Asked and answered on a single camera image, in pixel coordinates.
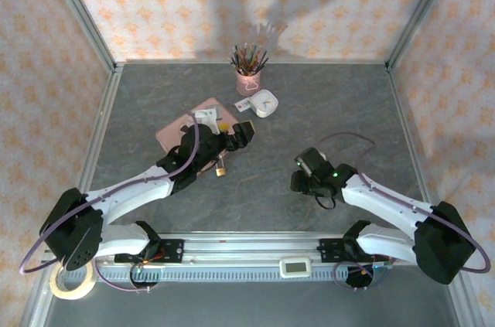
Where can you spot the small brass padlock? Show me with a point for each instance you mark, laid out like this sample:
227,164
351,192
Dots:
220,171

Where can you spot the pink illustrated tin box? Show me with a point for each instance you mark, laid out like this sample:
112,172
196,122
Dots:
170,135

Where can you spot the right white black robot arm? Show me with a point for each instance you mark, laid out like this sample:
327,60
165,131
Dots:
386,203

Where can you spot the small white printed card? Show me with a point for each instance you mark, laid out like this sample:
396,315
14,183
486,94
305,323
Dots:
243,105

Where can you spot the white square clock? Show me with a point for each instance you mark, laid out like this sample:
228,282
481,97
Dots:
265,104

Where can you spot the pink pencil cup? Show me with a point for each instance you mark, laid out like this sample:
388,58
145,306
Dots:
247,85

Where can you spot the bundle of coloured pencils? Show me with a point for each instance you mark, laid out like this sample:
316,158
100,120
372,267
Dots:
247,60

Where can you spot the white digital display device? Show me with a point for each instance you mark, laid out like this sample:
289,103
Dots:
295,267

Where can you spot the masking tape roll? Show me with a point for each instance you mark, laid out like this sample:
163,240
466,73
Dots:
74,296

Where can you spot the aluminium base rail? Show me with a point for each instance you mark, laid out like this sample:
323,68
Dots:
251,246

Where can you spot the aluminium frame floor rail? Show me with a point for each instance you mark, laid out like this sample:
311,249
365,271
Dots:
405,120
102,118

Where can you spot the aluminium frame corner post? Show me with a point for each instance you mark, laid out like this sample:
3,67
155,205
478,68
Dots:
418,14
86,21

